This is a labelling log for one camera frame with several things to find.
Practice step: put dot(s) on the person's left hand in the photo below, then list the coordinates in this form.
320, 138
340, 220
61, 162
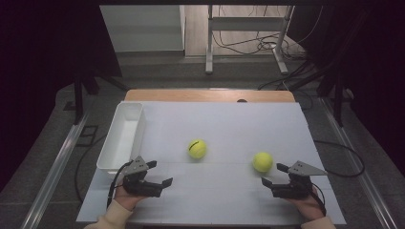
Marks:
125, 199

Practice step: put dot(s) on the metal floor rail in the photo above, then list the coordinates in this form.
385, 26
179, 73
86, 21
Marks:
54, 171
371, 191

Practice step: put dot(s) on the dark curtain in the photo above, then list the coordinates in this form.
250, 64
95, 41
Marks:
38, 63
375, 79

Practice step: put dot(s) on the yellow tennis ball black mark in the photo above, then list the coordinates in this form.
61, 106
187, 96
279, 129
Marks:
197, 149

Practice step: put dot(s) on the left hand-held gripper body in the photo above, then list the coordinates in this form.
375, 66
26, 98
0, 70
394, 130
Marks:
140, 186

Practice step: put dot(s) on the black stand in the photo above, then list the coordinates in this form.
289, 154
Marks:
338, 101
78, 98

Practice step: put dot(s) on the black floor frame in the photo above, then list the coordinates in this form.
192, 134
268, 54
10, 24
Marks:
86, 144

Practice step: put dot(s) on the white cabinet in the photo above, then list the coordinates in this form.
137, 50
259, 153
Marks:
143, 28

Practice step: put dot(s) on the person's right hand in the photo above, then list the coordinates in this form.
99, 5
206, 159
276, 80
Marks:
309, 206

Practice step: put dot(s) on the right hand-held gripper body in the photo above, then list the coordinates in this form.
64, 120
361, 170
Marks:
296, 189

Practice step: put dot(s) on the white table sheet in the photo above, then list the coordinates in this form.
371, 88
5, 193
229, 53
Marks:
223, 127

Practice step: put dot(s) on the white metal stand frame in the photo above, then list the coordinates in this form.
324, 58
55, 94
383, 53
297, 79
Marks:
245, 24

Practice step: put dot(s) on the white plastic bin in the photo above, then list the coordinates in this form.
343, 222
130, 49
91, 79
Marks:
121, 140

